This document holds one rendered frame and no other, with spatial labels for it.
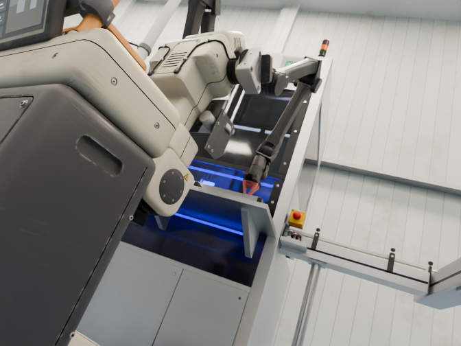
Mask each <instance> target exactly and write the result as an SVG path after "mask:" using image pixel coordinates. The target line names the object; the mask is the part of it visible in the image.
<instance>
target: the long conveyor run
mask: <svg viewBox="0 0 461 346"><path fill-rule="evenodd" d="M428 264H429V267H428V273H430V280H429V293H427V294H426V295H423V296H420V297H419V296H416V295H414V300H413V302H416V303H419V304H422V305H426V306H429V307H431V308H435V309H438V310H444V309H447V308H452V307H455V306H458V305H461V293H459V292H456V288H459V287H461V257H460V258H459V259H457V260H455V261H453V262H452V263H450V264H448V265H446V266H444V267H442V268H441V269H439V270H432V265H433V262H428ZM432 272H433V273H432Z"/></svg>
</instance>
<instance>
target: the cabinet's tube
mask: <svg viewBox="0 0 461 346"><path fill-rule="evenodd" d="M180 2H181V0H168V2H167V3H166V5H165V7H164V8H163V10H162V11H161V13H160V14H159V16H158V18H157V19H156V20H155V22H154V24H153V26H152V27H151V28H150V30H149V32H148V33H147V35H146V36H145V38H144V39H143V41H142V43H139V45H136V44H134V43H131V42H129V41H128V42H129V44H131V45H134V46H136V47H137V50H136V53H138V55H139V56H140V57H141V59H142V60H143V61H145V59H146V58H147V56H149V55H150V54H151V52H152V48H153V46H154V44H155V43H156V41H157V40H158V38H159V36H160V35H161V33H162V31H163V30H164V28H165V26H166V25H167V23H168V21H169V20H170V18H171V17H172V15H173V13H174V12H175V10H176V8H177V7H178V5H179V3H180Z"/></svg>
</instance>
